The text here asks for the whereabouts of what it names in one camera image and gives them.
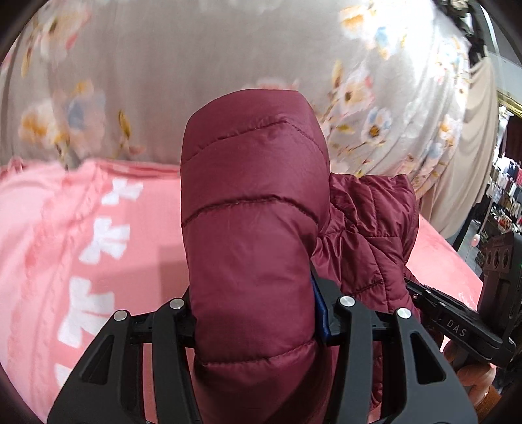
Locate pink printed blanket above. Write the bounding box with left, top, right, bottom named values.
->
left=0, top=158, right=484, bottom=424

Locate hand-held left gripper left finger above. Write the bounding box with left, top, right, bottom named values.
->
left=47, top=286, right=203, bottom=424

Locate black frame post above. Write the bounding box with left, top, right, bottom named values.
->
left=465, top=0, right=505, bottom=71

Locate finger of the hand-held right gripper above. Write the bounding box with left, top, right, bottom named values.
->
left=404, top=278, right=442, bottom=323

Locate person's right hand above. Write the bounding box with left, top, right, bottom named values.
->
left=442, top=338, right=503, bottom=410

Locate beige curtain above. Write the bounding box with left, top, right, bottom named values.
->
left=416, top=61, right=511, bottom=242

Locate grey floral duvet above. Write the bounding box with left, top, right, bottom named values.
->
left=0, top=0, right=476, bottom=192

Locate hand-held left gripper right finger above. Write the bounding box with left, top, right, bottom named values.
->
left=309, top=261, right=479, bottom=424

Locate maroon puffer jacket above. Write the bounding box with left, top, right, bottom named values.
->
left=179, top=87, right=422, bottom=424

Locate shelf of small goods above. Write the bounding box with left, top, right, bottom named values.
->
left=475, top=110, right=522, bottom=247

